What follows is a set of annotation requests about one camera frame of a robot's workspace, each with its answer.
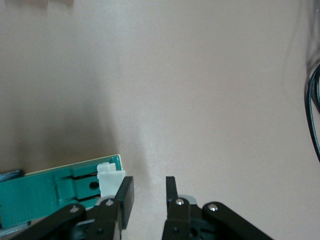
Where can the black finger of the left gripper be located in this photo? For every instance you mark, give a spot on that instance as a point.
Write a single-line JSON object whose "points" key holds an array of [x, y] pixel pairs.
{"points": [[15, 227], [11, 175]]}

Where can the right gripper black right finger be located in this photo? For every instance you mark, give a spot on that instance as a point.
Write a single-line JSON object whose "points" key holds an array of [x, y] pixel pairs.
{"points": [[177, 217]]}

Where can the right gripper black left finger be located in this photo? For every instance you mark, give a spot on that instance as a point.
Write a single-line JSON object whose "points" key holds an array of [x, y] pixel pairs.
{"points": [[125, 200]]}

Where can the brown paper table cover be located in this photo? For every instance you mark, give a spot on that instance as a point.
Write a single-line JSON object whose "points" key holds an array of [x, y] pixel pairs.
{"points": [[200, 75]]}

